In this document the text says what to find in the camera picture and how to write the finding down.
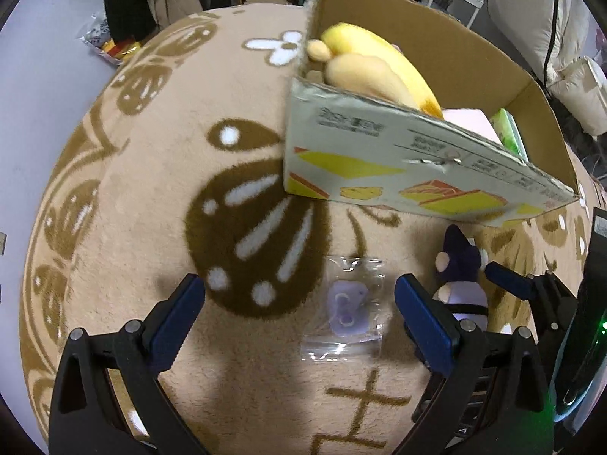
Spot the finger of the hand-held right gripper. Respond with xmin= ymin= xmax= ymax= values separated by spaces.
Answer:
xmin=484 ymin=260 xmax=579 ymax=347

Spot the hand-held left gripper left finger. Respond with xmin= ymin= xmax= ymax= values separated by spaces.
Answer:
xmin=50 ymin=273 xmax=207 ymax=455

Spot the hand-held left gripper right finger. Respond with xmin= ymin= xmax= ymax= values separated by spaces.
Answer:
xmin=395 ymin=273 xmax=554 ymax=455

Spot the navy white plush toy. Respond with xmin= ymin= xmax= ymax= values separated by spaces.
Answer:
xmin=432 ymin=224 xmax=492 ymax=333

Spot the clear bag with purple charm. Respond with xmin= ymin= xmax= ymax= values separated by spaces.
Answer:
xmin=300 ymin=254 xmax=386 ymax=361

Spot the green tissue pack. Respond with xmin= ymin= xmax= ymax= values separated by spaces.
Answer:
xmin=490 ymin=107 xmax=530 ymax=162

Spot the pink square squishy toy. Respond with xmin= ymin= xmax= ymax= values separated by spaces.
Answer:
xmin=441 ymin=107 xmax=504 ymax=146

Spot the cardboard box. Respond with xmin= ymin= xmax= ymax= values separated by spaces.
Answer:
xmin=283 ymin=0 xmax=580 ymax=229

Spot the yellow plush toy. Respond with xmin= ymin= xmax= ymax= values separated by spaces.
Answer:
xmin=305 ymin=22 xmax=446 ymax=119

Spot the beige patterned round rug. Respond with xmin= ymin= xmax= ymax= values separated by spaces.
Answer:
xmin=21 ymin=2 xmax=607 ymax=455

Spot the printed snack bag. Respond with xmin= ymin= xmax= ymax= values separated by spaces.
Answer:
xmin=78 ymin=11 xmax=143 ymax=65

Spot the black hanging coat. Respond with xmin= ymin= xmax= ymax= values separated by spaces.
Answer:
xmin=103 ymin=0 xmax=158 ymax=41

